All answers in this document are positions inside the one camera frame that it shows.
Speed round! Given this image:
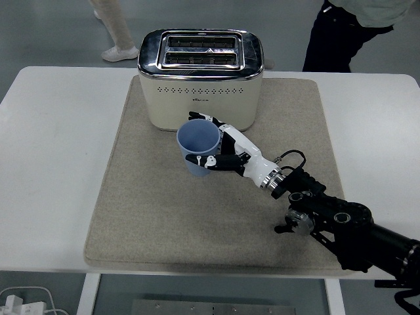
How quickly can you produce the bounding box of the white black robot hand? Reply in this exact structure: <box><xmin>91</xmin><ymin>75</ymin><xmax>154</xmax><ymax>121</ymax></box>
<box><xmin>185</xmin><ymin>110</ymin><xmax>282</xmax><ymax>190</ymax></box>

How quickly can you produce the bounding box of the blue ribbed plastic cup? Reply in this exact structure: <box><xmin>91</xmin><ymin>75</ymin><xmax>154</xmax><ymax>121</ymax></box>
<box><xmin>176</xmin><ymin>118</ymin><xmax>221</xmax><ymax>178</ymax></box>

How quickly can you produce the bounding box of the cream chrome two-slot toaster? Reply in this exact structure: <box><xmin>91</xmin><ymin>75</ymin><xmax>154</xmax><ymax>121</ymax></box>
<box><xmin>136</xmin><ymin>28</ymin><xmax>275</xmax><ymax>133</ymax></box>

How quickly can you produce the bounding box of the beige fabric table mat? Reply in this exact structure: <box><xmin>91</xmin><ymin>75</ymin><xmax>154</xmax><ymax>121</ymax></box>
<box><xmin>83</xmin><ymin>74</ymin><xmax>348</xmax><ymax>276</ymax></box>

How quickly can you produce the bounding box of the person in dark trousers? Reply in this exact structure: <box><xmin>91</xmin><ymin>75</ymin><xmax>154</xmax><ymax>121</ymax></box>
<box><xmin>301</xmin><ymin>0</ymin><xmax>416</xmax><ymax>74</ymax></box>

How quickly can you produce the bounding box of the grey metal plate with screws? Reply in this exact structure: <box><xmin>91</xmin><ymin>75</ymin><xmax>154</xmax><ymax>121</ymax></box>
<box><xmin>130</xmin><ymin>299</ymin><xmax>298</xmax><ymax>315</ymax></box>

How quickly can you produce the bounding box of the white table leg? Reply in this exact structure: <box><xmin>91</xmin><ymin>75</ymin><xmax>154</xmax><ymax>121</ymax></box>
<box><xmin>324</xmin><ymin>278</ymin><xmax>347</xmax><ymax>315</ymax></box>
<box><xmin>75</xmin><ymin>272</ymin><xmax>102</xmax><ymax>315</ymax></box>

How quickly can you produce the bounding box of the person with white shoe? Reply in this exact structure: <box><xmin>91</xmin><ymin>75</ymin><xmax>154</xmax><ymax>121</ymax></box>
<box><xmin>88</xmin><ymin>0</ymin><xmax>140</xmax><ymax>63</ymax></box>

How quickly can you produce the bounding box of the black table control panel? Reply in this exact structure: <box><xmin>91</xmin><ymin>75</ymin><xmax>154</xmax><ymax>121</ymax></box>
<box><xmin>374</xmin><ymin>280</ymin><xmax>404</xmax><ymax>289</ymax></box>

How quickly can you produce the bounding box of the white power strip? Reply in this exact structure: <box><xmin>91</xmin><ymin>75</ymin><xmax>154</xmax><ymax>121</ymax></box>
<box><xmin>0</xmin><ymin>294</ymin><xmax>47</xmax><ymax>315</ymax></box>

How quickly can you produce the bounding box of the white power cable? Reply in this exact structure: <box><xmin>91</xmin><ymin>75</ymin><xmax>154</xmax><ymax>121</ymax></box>
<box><xmin>0</xmin><ymin>285</ymin><xmax>70</xmax><ymax>315</ymax></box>

